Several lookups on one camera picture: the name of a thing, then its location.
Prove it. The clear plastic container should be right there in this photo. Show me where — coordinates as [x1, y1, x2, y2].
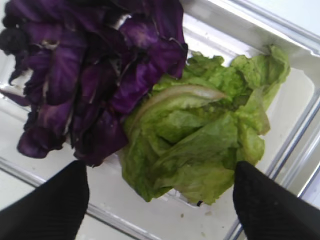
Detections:
[0, 0, 320, 240]

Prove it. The green lettuce pile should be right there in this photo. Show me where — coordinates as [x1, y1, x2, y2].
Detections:
[120, 45, 291, 205]

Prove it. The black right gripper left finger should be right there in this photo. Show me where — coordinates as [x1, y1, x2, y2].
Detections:
[0, 161, 90, 240]

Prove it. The purple cabbage pile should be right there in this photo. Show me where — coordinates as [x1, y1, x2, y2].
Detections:
[0, 0, 188, 167]

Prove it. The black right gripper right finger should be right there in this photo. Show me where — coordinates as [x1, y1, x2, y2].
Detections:
[232, 161, 320, 240]

